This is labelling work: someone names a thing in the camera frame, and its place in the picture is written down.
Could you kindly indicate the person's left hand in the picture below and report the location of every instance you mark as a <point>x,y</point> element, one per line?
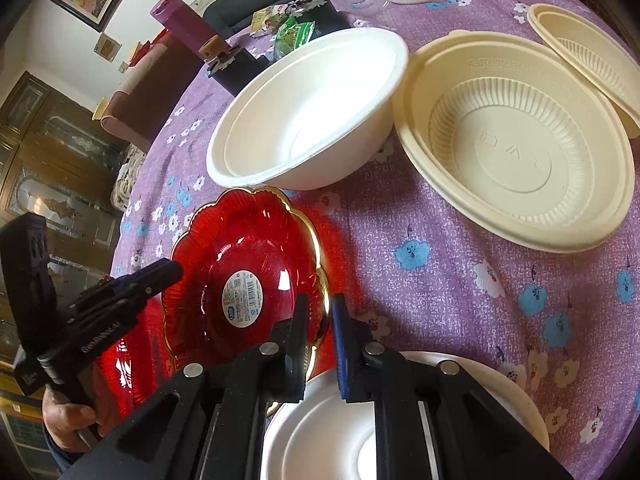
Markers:
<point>70,420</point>

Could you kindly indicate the green snack packet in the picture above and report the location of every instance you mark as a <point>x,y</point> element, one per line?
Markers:
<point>290,35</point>

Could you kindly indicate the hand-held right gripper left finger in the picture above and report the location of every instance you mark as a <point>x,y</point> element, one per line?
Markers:
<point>299,330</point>

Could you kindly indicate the wooden glass door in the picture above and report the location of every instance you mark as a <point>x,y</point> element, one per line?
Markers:
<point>50,160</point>

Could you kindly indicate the brown upholstered chair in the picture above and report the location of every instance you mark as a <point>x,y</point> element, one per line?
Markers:
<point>160,85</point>

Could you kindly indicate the small framed picture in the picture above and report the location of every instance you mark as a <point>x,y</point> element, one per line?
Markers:
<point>107,47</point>

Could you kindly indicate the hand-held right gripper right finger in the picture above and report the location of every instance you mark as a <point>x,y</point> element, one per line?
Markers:
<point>342,345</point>

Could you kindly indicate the patterned cushion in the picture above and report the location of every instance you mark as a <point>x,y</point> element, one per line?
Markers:
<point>127,175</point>

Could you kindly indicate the black bottle wooden cap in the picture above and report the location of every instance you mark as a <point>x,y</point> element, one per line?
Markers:
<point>240,70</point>

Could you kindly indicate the dark pouch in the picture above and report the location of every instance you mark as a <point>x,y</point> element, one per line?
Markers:
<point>327,17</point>

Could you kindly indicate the cream plastic bowl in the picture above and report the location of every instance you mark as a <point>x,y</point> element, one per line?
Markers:
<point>500,160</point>
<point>590,50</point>

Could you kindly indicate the red glass plate gold rim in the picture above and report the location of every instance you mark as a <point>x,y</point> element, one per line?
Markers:
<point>240,250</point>

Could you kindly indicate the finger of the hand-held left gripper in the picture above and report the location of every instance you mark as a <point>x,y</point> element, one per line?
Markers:
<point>145,280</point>

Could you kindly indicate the red box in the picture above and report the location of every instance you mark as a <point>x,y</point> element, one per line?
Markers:
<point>150,45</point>

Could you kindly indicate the purple thermos bottle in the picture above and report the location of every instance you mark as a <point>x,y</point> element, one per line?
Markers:
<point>185,25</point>

